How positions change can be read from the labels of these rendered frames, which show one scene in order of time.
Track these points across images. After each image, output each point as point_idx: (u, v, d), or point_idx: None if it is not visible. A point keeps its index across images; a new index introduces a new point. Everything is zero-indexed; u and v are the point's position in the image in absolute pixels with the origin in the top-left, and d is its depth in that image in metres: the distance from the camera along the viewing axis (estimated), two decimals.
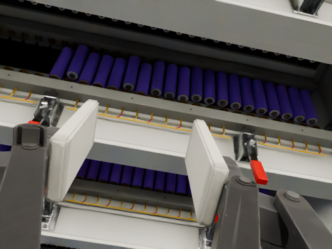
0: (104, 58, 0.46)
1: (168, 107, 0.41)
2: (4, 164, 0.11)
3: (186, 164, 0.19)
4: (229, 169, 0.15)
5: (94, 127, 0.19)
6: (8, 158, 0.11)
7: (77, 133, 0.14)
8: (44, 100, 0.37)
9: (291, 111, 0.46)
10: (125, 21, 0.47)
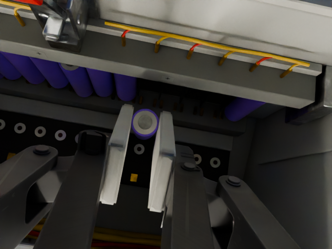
0: (33, 80, 0.26)
1: None
2: (71, 169, 0.12)
3: (152, 155, 0.19)
4: (184, 157, 0.15)
5: (129, 131, 0.19)
6: (72, 163, 0.12)
7: (127, 138, 0.14)
8: (57, 41, 0.15)
9: None
10: (24, 126, 0.31)
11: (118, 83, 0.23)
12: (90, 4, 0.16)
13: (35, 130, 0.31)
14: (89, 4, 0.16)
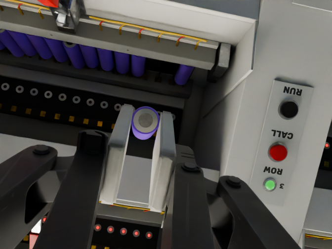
0: (45, 56, 0.39)
1: None
2: (70, 169, 0.12)
3: (152, 155, 0.19)
4: (184, 157, 0.15)
5: (129, 131, 0.19)
6: (72, 163, 0.12)
7: (127, 138, 0.14)
8: (63, 26, 0.28)
9: None
10: (37, 91, 0.44)
11: (100, 56, 0.37)
12: (81, 6, 0.30)
13: (45, 93, 0.44)
14: (80, 6, 0.30)
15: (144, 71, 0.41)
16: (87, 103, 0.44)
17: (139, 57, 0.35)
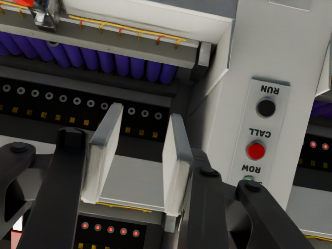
0: (30, 55, 0.39)
1: None
2: (49, 166, 0.12)
3: (163, 158, 0.19)
4: (198, 160, 0.15)
5: (119, 130, 0.19)
6: (51, 160, 0.12)
7: (111, 136, 0.14)
8: (42, 25, 0.29)
9: None
10: (23, 89, 0.44)
11: (84, 55, 0.37)
12: (60, 5, 0.30)
13: (31, 92, 0.44)
14: (60, 6, 0.30)
15: (129, 70, 0.41)
16: (74, 102, 0.44)
17: (121, 56, 0.35)
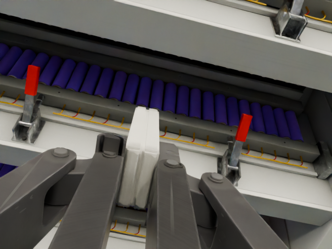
0: (93, 67, 0.46)
1: None
2: (89, 171, 0.12)
3: None
4: (168, 154, 0.15)
5: None
6: (90, 165, 0.12)
7: (143, 140, 0.14)
8: None
9: (277, 133, 0.46)
10: None
11: None
12: (21, 124, 0.39)
13: None
14: (22, 124, 0.39)
15: (9, 50, 0.46)
16: None
17: None
